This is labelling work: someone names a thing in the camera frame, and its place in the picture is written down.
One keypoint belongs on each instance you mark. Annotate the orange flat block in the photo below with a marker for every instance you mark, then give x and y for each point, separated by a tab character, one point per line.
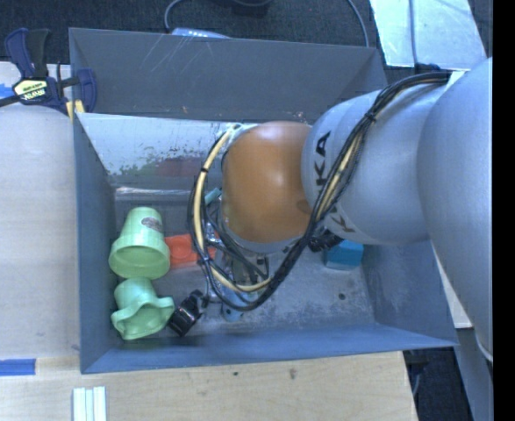
180	250

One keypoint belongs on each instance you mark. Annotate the light green plastic cup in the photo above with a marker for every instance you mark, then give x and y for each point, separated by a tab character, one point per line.
140	244

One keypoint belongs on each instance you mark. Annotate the blue block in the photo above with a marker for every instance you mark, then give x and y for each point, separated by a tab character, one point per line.
344	256

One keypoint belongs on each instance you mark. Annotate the light green wavy-rimmed cup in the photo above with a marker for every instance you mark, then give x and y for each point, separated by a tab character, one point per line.
140	309

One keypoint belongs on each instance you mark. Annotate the grey metal bin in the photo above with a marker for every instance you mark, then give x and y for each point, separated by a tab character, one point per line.
222	77

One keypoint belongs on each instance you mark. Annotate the pale wood board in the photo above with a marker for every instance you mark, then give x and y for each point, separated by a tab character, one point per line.
33	235

